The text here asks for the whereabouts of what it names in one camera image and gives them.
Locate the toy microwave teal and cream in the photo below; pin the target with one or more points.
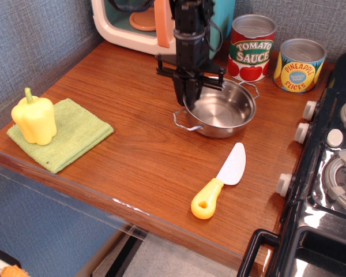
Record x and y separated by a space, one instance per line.
111 19

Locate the grey stove knob lower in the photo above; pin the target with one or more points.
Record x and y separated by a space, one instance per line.
283 184

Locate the tomato sauce can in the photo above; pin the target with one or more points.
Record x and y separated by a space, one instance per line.
252 40

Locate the grey stove knob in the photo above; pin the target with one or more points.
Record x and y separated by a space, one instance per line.
309 110
283 184
301 132

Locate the orange microwave turntable plate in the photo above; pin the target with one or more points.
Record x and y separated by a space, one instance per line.
143 21

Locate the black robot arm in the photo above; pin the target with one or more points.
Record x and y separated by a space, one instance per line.
192 17

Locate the grey stove knob upper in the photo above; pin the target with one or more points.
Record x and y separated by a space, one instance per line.
309 110

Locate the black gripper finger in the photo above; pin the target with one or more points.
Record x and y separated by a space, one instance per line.
193 89
180 88

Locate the toy knife yellow handle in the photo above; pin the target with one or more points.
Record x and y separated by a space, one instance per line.
203 205

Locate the grey stove knob middle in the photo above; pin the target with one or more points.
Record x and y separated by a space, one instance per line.
301 132

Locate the black toy stove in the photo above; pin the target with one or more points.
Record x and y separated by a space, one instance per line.
312 239

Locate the small stainless steel pot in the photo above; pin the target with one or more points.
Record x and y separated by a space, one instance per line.
220 113

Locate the green folded cloth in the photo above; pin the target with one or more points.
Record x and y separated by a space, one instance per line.
78 131

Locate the yellow toy bell pepper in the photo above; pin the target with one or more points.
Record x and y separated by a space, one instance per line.
35 116

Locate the orange object at corner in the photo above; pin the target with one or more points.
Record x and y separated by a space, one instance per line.
13 271

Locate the pineapple slices can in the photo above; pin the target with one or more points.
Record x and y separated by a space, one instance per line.
299 65

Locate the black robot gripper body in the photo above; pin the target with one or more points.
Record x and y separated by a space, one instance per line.
191 60

